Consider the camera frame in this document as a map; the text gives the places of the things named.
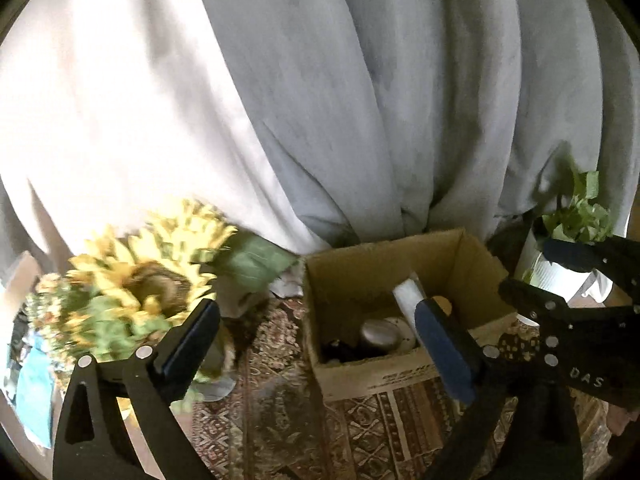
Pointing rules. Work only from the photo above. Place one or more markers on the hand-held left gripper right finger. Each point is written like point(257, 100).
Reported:
point(445, 355)

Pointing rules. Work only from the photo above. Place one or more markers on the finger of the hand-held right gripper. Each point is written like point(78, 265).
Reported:
point(530, 302)
point(575, 255)

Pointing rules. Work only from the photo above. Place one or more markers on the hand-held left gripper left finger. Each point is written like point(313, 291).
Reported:
point(192, 345)

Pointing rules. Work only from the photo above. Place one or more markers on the round green white tin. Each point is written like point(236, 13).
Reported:
point(407, 335)

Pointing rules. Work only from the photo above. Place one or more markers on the oval steel soap bar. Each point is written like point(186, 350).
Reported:
point(377, 337)

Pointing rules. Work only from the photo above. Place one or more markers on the long white flat pack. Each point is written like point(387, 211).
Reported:
point(407, 295)

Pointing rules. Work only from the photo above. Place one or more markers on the brown cardboard box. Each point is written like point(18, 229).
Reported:
point(350, 285)

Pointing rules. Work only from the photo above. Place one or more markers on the white ribbed plant pot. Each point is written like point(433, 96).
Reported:
point(555, 282)

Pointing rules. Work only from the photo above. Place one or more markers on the green leafy plant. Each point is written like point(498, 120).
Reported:
point(580, 220)

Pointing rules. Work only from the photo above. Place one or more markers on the pale blue ribbed vase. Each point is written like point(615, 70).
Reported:
point(220, 385)

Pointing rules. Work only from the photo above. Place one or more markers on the yellow sunflower bouquet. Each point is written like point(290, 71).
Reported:
point(150, 280)

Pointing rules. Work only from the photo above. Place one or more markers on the brown patterned table cloth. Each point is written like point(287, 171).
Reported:
point(380, 435)

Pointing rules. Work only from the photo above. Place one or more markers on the teal cloth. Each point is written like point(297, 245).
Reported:
point(35, 390)

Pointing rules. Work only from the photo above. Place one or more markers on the brown cardboard piece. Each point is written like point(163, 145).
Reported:
point(20, 280)

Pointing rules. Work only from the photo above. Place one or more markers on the grey curtain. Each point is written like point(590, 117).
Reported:
point(400, 110)

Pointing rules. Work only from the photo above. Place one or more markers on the white curtain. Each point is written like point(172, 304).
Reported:
point(125, 110)

